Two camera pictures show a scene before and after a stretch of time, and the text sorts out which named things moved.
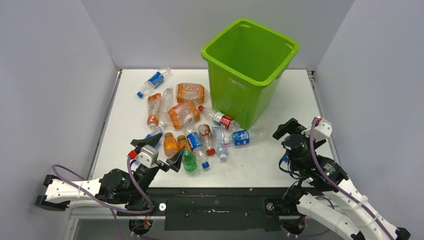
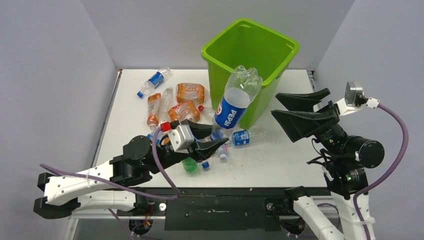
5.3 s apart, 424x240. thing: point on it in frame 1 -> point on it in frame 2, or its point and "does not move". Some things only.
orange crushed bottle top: [190, 91] does not move
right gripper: [291, 124] -> [297, 124]
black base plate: [244, 210] does not move
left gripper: [174, 162] -> [202, 149]
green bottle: [189, 161] does not move
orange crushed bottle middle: [183, 113] does not move
